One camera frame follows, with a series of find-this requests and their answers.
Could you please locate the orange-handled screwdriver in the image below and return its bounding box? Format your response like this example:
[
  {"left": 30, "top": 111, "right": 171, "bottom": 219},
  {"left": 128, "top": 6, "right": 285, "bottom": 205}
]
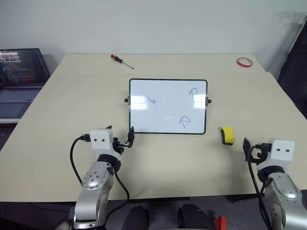
[{"left": 110, "top": 54, "right": 135, "bottom": 70}]

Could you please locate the black table frame bar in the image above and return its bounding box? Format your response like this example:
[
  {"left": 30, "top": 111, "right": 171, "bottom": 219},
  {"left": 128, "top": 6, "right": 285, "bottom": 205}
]
[{"left": 128, "top": 194, "right": 261, "bottom": 204}]

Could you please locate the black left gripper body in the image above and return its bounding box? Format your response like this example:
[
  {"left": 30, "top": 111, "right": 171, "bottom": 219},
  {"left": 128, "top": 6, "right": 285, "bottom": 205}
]
[{"left": 112, "top": 137, "right": 131, "bottom": 155}]

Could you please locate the dark rounded shape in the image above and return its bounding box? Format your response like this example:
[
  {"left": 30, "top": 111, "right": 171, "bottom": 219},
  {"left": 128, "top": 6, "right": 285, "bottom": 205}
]
[
  {"left": 177, "top": 203, "right": 215, "bottom": 230},
  {"left": 121, "top": 205, "right": 150, "bottom": 230}
]

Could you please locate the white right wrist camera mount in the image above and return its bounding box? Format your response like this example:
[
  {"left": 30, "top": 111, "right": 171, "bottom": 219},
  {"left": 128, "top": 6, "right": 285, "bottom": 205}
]
[{"left": 258, "top": 138, "right": 295, "bottom": 172}]

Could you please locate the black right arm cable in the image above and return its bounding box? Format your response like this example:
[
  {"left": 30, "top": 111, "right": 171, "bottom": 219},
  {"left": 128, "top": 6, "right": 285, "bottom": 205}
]
[{"left": 248, "top": 145, "right": 272, "bottom": 229}]

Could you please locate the red tape roll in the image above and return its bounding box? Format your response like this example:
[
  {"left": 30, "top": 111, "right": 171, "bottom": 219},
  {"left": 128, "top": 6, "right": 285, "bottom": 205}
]
[{"left": 236, "top": 57, "right": 254, "bottom": 69}]

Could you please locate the small red object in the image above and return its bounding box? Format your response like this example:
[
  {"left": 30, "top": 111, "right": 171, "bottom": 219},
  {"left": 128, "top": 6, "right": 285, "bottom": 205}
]
[{"left": 214, "top": 215, "right": 227, "bottom": 230}]

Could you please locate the open laptop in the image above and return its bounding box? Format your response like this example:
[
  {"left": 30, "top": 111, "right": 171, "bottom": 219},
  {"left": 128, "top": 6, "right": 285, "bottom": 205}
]
[{"left": 0, "top": 48, "right": 51, "bottom": 124}]

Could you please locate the small black-framed whiteboard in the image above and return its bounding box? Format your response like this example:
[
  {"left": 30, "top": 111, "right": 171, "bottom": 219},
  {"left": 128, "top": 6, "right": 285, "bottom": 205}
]
[{"left": 124, "top": 78, "right": 213, "bottom": 135}]

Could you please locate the dark leaning panel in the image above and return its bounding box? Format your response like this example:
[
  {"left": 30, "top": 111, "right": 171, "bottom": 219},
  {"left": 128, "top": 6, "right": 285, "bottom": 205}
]
[{"left": 277, "top": 19, "right": 307, "bottom": 115}]

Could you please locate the yellow and black eraser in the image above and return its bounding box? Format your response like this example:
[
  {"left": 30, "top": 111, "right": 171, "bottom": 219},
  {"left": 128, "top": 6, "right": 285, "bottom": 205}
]
[{"left": 220, "top": 126, "right": 236, "bottom": 146}]

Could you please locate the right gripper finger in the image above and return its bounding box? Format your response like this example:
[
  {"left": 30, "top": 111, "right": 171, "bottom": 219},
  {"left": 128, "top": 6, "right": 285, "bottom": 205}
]
[{"left": 242, "top": 137, "right": 252, "bottom": 161}]

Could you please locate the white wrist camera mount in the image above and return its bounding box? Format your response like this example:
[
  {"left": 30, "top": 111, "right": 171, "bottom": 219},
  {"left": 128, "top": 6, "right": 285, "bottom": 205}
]
[
  {"left": 258, "top": 138, "right": 295, "bottom": 172},
  {"left": 89, "top": 128, "right": 122, "bottom": 160}
]

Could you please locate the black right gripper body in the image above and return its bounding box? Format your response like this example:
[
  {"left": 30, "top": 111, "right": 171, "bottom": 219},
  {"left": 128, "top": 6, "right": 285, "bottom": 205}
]
[{"left": 249, "top": 142, "right": 272, "bottom": 164}]

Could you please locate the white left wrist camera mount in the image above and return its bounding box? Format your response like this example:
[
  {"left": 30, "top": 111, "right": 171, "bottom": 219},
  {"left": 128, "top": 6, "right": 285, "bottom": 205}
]
[{"left": 89, "top": 128, "right": 122, "bottom": 160}]

